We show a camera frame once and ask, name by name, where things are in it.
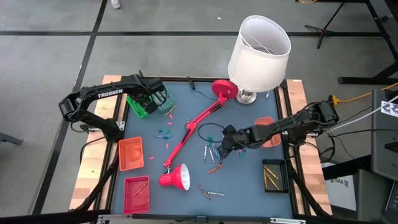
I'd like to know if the brown crayon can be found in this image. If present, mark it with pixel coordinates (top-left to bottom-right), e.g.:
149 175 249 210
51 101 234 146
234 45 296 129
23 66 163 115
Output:
132 182 149 197
198 184 211 200

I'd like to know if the teal plastic basket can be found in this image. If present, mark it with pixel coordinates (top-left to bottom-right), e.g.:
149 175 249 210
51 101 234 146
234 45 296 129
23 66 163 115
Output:
154 83 175 113

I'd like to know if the silver metal bracket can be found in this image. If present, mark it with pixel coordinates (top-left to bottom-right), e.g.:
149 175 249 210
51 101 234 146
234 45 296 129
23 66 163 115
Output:
269 217 307 224

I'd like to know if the wooden side board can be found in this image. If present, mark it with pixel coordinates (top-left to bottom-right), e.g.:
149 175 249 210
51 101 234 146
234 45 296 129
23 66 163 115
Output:
68 74 130 211
284 78 333 216

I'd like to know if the orange plastic basket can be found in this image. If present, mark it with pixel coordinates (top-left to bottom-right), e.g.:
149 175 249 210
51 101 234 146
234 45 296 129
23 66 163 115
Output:
118 136 145 172

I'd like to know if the black plastic basket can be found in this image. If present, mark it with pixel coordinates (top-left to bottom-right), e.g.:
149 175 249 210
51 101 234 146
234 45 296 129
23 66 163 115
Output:
262 159 290 194

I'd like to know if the black chair base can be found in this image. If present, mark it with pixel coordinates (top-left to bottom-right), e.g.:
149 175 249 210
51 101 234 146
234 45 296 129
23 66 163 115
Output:
0 131 24 146

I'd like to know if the dark laptop keyboard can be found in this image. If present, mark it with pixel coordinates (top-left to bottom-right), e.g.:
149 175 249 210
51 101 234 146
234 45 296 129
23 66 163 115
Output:
384 181 398 224

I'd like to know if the yellow extension cord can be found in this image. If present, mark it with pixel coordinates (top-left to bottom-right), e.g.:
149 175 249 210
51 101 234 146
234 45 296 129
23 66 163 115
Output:
328 82 398 106

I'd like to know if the red desk lamp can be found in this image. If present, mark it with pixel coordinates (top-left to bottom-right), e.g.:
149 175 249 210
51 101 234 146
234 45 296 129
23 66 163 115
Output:
158 79 239 191

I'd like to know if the grey cabinet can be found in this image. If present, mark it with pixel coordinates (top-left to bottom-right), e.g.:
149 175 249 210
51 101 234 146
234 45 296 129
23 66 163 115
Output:
371 89 398 182

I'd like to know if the black tripod stand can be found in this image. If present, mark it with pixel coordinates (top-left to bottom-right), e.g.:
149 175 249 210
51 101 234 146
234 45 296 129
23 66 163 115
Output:
303 0 388 50

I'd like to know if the black lamp cord with switch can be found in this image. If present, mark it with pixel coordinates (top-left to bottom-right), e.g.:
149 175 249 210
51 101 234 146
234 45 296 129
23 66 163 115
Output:
187 76 219 101

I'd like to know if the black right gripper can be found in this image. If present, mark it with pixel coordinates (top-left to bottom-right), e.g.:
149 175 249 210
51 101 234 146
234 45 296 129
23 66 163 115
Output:
216 124 255 159

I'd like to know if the black beam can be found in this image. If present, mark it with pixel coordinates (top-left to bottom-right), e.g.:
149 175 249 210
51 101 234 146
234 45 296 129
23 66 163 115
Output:
0 209 111 224

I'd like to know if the black white marker tag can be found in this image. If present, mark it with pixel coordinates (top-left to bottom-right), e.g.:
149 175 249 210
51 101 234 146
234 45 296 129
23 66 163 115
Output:
380 100 398 118

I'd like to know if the white shade silver table lamp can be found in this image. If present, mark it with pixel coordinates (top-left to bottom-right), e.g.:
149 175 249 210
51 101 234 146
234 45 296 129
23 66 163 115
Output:
227 14 292 105

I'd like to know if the orange cardboard tray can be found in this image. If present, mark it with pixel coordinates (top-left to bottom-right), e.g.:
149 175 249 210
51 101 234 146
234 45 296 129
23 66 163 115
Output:
254 116 282 149

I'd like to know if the green plastic basket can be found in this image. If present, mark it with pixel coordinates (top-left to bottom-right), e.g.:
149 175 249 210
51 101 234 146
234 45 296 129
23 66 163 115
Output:
126 93 150 119

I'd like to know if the black desk leg frame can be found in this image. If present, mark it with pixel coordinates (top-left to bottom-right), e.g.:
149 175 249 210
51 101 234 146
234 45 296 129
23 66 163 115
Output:
338 0 398 85

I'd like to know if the light grey box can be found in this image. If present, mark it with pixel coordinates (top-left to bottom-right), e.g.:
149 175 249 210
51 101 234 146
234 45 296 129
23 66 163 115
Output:
322 174 358 212

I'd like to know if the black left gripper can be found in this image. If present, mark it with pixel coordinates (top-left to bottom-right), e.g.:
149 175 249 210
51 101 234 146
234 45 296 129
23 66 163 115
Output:
133 77 166 114

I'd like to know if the dark grey box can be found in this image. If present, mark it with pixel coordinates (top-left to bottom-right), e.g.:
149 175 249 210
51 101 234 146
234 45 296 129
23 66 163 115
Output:
355 169 394 222

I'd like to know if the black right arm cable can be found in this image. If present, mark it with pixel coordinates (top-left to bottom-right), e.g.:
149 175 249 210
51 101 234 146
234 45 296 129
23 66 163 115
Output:
197 122 226 143

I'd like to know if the white cable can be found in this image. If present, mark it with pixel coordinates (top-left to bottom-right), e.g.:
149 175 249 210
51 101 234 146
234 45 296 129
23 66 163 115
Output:
329 95 398 133

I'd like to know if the red plastic basket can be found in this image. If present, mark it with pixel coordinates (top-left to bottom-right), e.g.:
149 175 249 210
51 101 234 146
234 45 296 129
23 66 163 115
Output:
123 175 150 215

